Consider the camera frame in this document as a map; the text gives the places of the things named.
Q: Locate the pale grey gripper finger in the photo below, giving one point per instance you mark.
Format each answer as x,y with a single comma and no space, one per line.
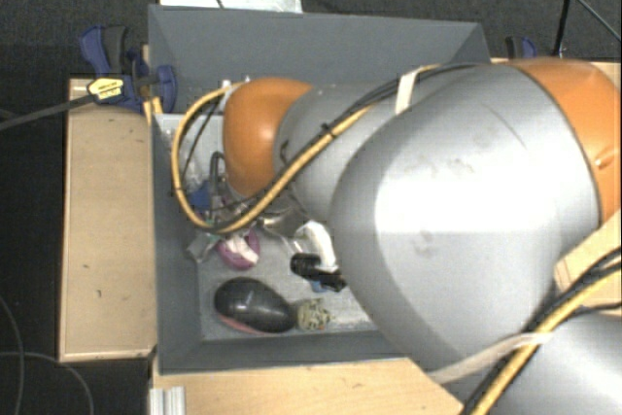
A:
200,249

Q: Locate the purple and white round toy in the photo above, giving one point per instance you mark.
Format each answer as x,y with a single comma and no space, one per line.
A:
239,257

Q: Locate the grey metal bin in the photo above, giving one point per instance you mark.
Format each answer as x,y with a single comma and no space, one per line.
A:
175,306

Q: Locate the black oval computer mouse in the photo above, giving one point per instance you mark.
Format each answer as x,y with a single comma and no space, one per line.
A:
255,303

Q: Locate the pale wood flat board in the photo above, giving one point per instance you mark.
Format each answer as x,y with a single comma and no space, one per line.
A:
107,228

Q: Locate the beige spotted toy animal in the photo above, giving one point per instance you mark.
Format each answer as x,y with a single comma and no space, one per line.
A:
314,315

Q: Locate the black cylinder on white bracket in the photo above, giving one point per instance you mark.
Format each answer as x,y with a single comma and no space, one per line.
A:
316,268

